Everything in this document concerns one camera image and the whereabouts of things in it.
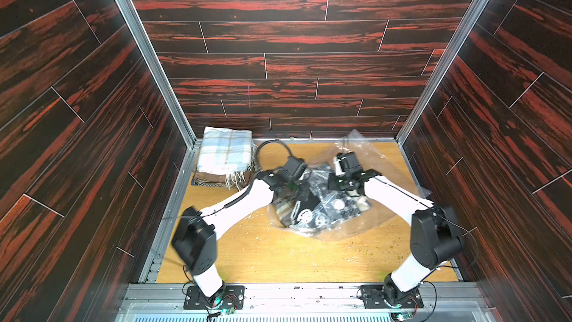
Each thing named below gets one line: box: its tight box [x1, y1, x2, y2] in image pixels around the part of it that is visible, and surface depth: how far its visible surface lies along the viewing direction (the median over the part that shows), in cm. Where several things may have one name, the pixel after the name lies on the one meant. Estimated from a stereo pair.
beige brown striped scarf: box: [272, 198, 295, 228], surface depth 93 cm
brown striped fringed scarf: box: [193, 171, 234, 187], surface depth 98 cm
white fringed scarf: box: [196, 126, 257, 191], surface depth 102 cm
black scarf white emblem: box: [273, 163, 372, 231], surface depth 86 cm
